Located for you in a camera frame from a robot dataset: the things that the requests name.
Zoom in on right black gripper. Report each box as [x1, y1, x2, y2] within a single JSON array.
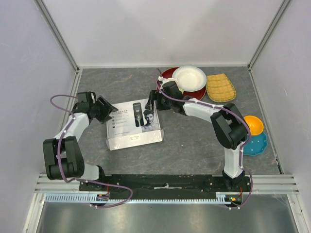
[[145, 90, 173, 111]]

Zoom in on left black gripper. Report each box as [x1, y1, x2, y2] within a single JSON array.
[[90, 96, 118, 124]]

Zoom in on white clipper kit box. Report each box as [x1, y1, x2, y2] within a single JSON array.
[[106, 99, 164, 150]]

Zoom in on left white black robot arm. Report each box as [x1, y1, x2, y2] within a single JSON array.
[[43, 91, 118, 191]]

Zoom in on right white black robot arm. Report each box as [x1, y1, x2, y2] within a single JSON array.
[[145, 81, 250, 191]]

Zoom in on white paper plate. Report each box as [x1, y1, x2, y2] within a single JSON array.
[[172, 66, 207, 92]]

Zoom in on red round plate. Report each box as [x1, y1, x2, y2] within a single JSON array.
[[160, 67, 206, 100]]

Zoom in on woven bamboo tray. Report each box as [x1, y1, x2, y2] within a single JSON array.
[[206, 73, 237, 103]]

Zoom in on orange bowl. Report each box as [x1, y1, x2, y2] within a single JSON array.
[[244, 115, 264, 136]]

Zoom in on blue dotted plate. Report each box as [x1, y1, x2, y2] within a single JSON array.
[[243, 132, 268, 157]]

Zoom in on white cable duct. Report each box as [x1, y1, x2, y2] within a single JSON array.
[[45, 193, 242, 204]]

